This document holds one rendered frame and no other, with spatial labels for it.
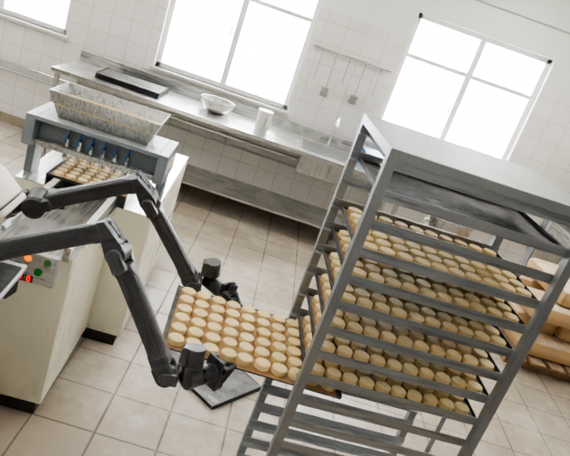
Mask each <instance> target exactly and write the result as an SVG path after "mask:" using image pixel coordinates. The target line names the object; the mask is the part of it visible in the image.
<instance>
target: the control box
mask: <svg viewBox="0 0 570 456"><path fill-rule="evenodd" d="M31 256H32V260H31V261H26V260H25V259H24V256H23V257H18V258H13V260H17V261H22V262H23V264H25V265H27V269H26V271H25V272H24V274H23V275H22V276H21V277H22V278H21V277H20V278H21V280H23V281H26V279H27V278H26V277H27V276H30V277H31V279H30V281H27V282H30V283H33V284H36V285H40V286H43V287H46V288H49V289H53V288H54V286H55V283H56V279H57V275H58V270H59V267H60V263H61V257H58V256H55V255H52V254H49V253H46V252H43V253H38V254H33V255H31ZM46 260H48V261H50V262H51V263H52V266H51V267H45V266H44V264H43V262H44V261H46ZM37 269H38V270H40V271H41V272H42V274H41V276H35V275H34V273H33V272H34V271H35V270H37ZM30 277H28V278H30ZM27 280H28V279H27Z"/></svg>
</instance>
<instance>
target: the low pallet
mask: <svg viewBox="0 0 570 456"><path fill-rule="evenodd" d="M499 329H500V331H501V332H502V334H503V335H504V337H505V338H506V339H507V341H508V342H509V344H510V345H511V346H512V348H513V349H515V346H514V344H513V343H512V341H511V340H510V338H509V337H508V335H507V334H506V332H505V331H504V329H503V328H499ZM500 357H501V359H502V361H503V362H505V363H507V362H508V360H509V357H505V356H500ZM521 367H523V368H526V369H529V370H532V371H535V372H538V373H541V374H544V375H550V376H553V377H555V378H559V379H562V380H565V381H568V382H570V366H566V365H562V364H559V363H556V362H553V361H549V360H546V359H543V358H540V357H537V356H531V355H527V356H526V358H525V360H524V362H523V364H522V366H521Z"/></svg>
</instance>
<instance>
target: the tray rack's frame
mask: <svg viewBox="0 0 570 456"><path fill-rule="evenodd" d="M363 124H364V125H365V127H366V128H367V130H368V131H369V133H370V134H371V135H372V137H373V138H374V140H375V141H376V143H377V144H378V146H379V147H380V148H381V149H382V150H383V152H384V153H385V154H386V152H387V150H388V148H389V146H393V147H398V148H400V149H401V150H402V153H401V155H400V157H399V159H398V162H401V163H404V164H406V165H410V166H415V167H418V168H421V169H423V170H426V171H429V172H432V173H434V174H437V175H440V176H446V177H449V178H451V179H454V180H457V181H460V182H462V183H465V184H468V185H473V186H477V187H479V188H482V189H485V190H488V191H490V192H493V193H496V194H499V195H504V196H507V197H510V198H513V199H516V200H519V201H521V202H524V203H527V204H532V205H534V206H537V207H541V208H544V209H547V210H549V211H552V212H555V213H558V214H562V215H565V216H568V217H570V194H568V193H567V192H566V191H564V190H563V189H562V188H560V187H559V186H557V185H555V184H554V183H552V182H551V181H549V180H548V179H546V178H545V177H543V176H542V175H540V174H539V173H538V172H536V171H535V170H534V169H531V168H528V167H525V166H521V165H518V164H515V163H512V162H509V161H507V160H504V159H501V158H498V157H494V156H491V155H488V154H485V153H482V152H479V151H477V150H474V149H471V148H468V147H464V146H461V145H458V144H455V143H452V142H450V141H447V140H444V139H441V138H437V137H434V136H431V135H428V134H425V133H422V132H420V131H417V130H414V129H411V128H407V127H404V126H401V125H398V124H395V123H393V122H390V121H387V120H384V119H380V118H377V117H374V116H373V117H370V116H367V115H366V117H365V119H364V122H363ZM502 241H503V238H500V237H498V236H495V235H492V237H491V239H490V242H489V245H491V246H494V247H497V248H499V246H500V245H501V243H502ZM569 278H570V246H569V248H568V250H567V252H566V254H565V256H564V258H563V260H562V261H561V263H560V265H559V267H558V268H557V270H556V273H555V275H554V277H553V279H552V280H551V281H550V283H549V285H548V287H547V289H546V291H545V293H544V295H543V297H542V299H541V300H540V302H539V303H538V305H537V308H536V310H535V312H534V314H533V315H532V317H531V319H530V320H529V322H528V324H527V326H526V328H525V330H524V332H523V334H522V336H521V338H520V339H519V341H518V343H517V345H516V347H515V349H514V350H513V352H512V354H511V356H510V358H509V360H508V362H507V363H506V365H505V367H504V369H503V371H502V373H501V374H500V376H499V379H498V381H497V383H496V384H495V385H494V387H493V389H492V391H491V393H490V395H489V397H488V399H487V401H486V403H485V404H484V406H483V408H482V409H481V411H480V414H479V416H478V418H477V420H476V421H475V423H474V424H473V426H472V428H471V430H470V432H469V434H468V436H467V438H466V440H465V442H464V443H463V444H462V446H461V449H460V451H459V453H458V455H457V456H472V454H473V452H474V451H475V449H476V448H477V446H478V444H479V442H480V439H481V438H482V436H483V434H484V432H485V431H486V430H487V428H488V426H489V423H490V421H491V420H492V418H493V416H494V414H495V412H496V411H497V410H498V408H499V405H500V403H501V402H502V400H503V398H504V396H505V394H506V393H507V391H508V389H509V387H510V385H511V384H512V382H513V380H514V378H515V376H516V374H517V373H518V370H519V368H520V367H521V366H522V364H523V362H524V360H525V358H526V356H527V354H528V352H529V350H530V348H531V347H532V346H533V344H534V342H535V340H536V338H537V336H538V334H539V332H540V330H541V329H542V327H543V326H544V324H545V322H546V320H547V318H548V316H549V314H550V312H551V311H552V309H553V307H554V306H555V304H556V302H557V300H558V298H559V296H560V294H561V292H562V291H563V289H564V287H565V285H566V283H567V282H568V280H569Z"/></svg>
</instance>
